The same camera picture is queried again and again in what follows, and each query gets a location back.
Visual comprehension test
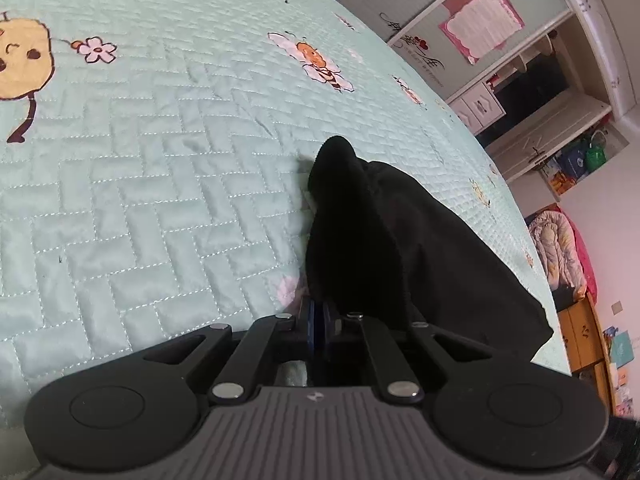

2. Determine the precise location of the black garment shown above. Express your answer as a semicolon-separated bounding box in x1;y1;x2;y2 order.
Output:
305;136;553;361

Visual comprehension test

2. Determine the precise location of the pile of pink clothes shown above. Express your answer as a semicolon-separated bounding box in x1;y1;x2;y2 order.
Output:
526;204;598;300

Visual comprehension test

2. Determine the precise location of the light green quilted bedspread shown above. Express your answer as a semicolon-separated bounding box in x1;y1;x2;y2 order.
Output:
1;0;558;479

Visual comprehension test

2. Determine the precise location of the orange wooden cabinet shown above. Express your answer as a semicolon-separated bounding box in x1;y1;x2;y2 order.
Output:
558;292;615;415

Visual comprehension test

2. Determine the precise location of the white desk shelf unit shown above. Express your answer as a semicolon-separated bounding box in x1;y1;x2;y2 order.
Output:
479;14;632;201

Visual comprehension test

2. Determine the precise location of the white wardrobe with posters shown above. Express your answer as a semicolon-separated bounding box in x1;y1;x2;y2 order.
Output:
304;0;576;137

